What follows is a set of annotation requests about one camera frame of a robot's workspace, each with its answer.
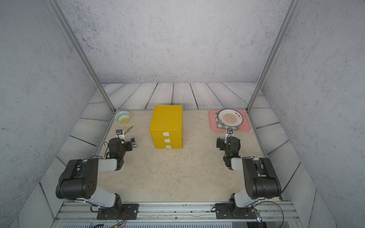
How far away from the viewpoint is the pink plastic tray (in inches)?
43.3

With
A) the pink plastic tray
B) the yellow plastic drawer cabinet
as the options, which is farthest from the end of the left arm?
the pink plastic tray

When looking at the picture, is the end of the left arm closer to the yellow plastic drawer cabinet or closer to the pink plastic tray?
the yellow plastic drawer cabinet

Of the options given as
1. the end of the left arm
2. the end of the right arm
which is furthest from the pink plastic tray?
the end of the left arm
